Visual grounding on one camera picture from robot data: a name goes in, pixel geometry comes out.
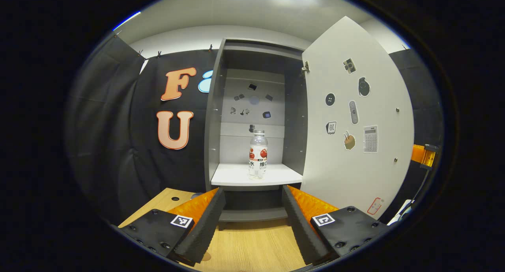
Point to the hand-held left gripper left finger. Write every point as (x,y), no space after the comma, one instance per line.
(205,228)

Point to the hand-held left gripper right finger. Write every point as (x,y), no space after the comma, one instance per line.
(300,228)

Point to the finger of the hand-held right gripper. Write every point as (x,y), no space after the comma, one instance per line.
(419,153)

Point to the round cork coaster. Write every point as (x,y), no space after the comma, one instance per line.
(206,257)

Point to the white cabinet door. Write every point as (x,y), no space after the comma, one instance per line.
(343,177)

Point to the clear plastic bottle red label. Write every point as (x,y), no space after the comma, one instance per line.
(258,161)

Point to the white cabinet shelf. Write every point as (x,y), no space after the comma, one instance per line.
(232,175)

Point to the grey cabinet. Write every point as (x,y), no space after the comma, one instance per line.
(215,106)

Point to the metal door hinge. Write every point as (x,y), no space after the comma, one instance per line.
(305,68)

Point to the white object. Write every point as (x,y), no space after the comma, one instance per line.
(402,211)

